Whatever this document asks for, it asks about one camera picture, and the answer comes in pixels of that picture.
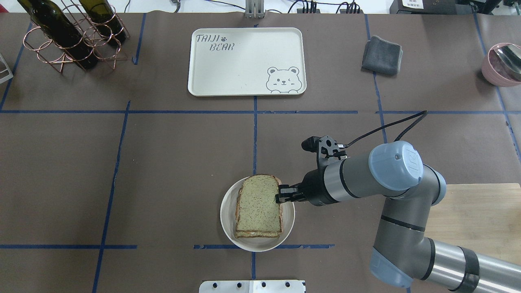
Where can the white round plate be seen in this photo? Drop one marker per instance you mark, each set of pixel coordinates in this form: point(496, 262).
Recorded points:
point(228, 222)

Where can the white wire cup rack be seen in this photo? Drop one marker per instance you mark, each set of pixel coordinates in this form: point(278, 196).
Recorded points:
point(5, 71)

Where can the copper wire bottle rack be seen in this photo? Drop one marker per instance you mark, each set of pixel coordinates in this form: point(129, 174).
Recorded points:
point(83, 33)

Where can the aluminium frame post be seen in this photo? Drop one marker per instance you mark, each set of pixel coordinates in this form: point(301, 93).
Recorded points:
point(254, 9)

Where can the grey folded cloth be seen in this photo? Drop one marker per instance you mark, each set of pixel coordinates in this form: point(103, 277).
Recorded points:
point(382, 56)

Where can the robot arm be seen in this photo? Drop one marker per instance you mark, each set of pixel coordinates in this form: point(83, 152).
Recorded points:
point(401, 252)

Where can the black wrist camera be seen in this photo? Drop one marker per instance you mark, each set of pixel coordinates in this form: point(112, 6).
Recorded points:
point(325, 146)

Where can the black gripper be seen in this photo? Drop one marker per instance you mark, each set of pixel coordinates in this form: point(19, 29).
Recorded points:
point(314, 187)

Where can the green wine bottle middle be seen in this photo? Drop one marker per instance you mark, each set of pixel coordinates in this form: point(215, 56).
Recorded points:
point(51, 19)

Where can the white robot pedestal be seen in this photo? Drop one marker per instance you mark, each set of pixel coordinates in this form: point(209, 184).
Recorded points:
point(253, 286)

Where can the bread slice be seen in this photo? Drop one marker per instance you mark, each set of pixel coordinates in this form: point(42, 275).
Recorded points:
point(256, 207)
point(257, 234)

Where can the cream bear tray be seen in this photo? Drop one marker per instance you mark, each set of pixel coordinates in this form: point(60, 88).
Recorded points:
point(246, 62)

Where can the wooden cutting board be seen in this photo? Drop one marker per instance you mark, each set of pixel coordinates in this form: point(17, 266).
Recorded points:
point(483, 217)

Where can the pink bowl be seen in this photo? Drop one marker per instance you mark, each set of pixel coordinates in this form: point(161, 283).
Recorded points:
point(493, 71)

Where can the green wine bottle rear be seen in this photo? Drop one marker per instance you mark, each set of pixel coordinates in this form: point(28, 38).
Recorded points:
point(109, 26)

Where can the green wine bottle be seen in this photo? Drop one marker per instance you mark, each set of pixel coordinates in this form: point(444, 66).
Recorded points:
point(109, 26)
point(51, 19)

